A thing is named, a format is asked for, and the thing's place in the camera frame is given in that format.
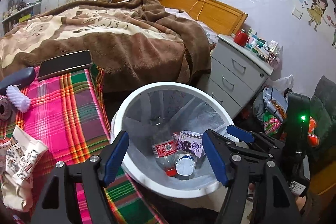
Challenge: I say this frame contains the boxes on cabinet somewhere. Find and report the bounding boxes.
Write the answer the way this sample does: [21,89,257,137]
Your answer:
[245,28,282,69]

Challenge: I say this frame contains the shelf with clutter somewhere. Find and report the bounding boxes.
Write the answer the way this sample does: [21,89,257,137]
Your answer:
[1,0,42,34]

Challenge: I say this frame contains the pile of clothes bags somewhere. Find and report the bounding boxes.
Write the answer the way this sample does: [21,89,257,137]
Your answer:
[252,74,321,148]

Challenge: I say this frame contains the patterned paper bag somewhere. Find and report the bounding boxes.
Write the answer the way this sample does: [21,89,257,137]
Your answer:
[1,126,48,213]

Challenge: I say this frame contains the white ribbed foam roll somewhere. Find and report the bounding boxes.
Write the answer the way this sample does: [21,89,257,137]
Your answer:
[6,85,31,113]

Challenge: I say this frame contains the dark blue glasses case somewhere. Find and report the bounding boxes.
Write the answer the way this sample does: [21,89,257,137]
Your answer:
[0,67,36,95]

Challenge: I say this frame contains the clear plastic water bottle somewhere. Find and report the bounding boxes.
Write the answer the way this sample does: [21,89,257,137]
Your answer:
[151,117,177,177]

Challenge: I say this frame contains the red drink can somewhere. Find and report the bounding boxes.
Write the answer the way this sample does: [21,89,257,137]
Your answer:
[0,95,13,121]

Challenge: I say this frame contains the wooden headboard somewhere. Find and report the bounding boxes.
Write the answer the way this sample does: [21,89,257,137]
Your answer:
[159,0,248,36]

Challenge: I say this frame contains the dark green sofa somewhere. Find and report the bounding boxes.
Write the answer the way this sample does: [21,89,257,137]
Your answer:
[310,76,335,158]

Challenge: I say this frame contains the white crumpled cup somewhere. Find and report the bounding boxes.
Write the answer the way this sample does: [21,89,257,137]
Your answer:
[175,154,197,176]

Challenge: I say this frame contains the white trash bin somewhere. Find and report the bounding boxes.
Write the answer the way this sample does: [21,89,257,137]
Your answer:
[110,82,239,199]

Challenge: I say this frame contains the red mug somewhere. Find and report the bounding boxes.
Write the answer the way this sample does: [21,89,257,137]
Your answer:
[234,29,249,47]

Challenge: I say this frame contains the black smartphone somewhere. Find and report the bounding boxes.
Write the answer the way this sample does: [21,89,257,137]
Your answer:
[38,50,93,81]

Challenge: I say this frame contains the cartoon girl wall sticker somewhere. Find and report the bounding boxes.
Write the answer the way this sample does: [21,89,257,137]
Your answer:
[307,0,329,31]

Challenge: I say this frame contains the grey bedside drawer cabinet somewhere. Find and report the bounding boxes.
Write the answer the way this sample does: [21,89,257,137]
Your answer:
[197,34,273,118]

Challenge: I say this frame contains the brown fleece blanket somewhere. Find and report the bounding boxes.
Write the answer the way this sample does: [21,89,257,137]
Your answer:
[1,0,211,92]

